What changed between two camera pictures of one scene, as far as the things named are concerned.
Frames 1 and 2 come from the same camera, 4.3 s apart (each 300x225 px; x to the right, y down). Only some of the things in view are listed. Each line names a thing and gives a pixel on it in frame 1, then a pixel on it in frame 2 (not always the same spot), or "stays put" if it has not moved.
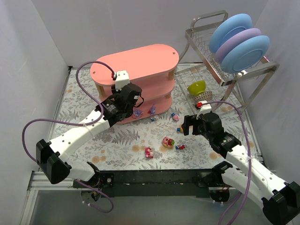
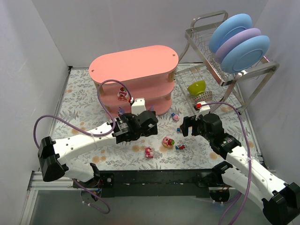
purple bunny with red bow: x=152 y=109 stays put
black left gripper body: x=135 y=94 → x=145 y=124
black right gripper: x=189 y=124 stays put
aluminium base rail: x=142 y=183 stays put
